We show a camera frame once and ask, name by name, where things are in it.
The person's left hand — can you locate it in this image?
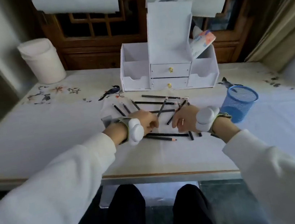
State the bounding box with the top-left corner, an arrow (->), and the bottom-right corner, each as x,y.
128,107 -> 161,135

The brown wooden lattice cabinet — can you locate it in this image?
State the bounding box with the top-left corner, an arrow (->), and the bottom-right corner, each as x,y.
30,0 -> 277,90

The white wrist tracker with strap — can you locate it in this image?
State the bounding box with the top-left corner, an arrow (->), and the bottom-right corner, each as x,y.
100,111 -> 148,150
192,103 -> 235,140

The person's left leg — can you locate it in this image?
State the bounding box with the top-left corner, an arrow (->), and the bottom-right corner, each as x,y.
55,182 -> 149,224

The person's right forearm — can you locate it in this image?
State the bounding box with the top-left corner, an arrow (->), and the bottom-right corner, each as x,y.
200,106 -> 295,224

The person's left forearm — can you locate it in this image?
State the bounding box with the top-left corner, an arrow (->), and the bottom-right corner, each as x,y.
0,122 -> 141,224

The colourful tissue packet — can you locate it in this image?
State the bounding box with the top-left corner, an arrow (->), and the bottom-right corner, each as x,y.
186,23 -> 219,60

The white swing lid bin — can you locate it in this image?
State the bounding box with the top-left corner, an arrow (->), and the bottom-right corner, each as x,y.
16,35 -> 68,88

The white desk organizer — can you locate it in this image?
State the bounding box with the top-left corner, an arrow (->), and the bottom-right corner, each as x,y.
110,0 -> 221,100

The pile of black pencils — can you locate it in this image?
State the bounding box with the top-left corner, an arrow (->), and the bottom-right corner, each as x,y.
111,87 -> 204,151

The person's right leg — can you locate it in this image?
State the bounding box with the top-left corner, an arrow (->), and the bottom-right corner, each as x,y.
165,180 -> 217,224

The beige curtain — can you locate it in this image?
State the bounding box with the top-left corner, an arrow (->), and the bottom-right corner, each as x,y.
236,0 -> 295,76

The blue mesh pencil cup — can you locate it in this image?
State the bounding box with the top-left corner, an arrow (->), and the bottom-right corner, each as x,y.
216,82 -> 263,126

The white cloth covered table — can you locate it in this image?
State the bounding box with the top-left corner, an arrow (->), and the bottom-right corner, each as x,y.
0,38 -> 295,215

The person's right hand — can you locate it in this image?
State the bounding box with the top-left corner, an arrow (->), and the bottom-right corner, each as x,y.
169,104 -> 203,135

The person's leg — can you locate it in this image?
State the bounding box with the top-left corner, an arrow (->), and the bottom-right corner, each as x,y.
55,182 -> 149,224
165,180 -> 217,224

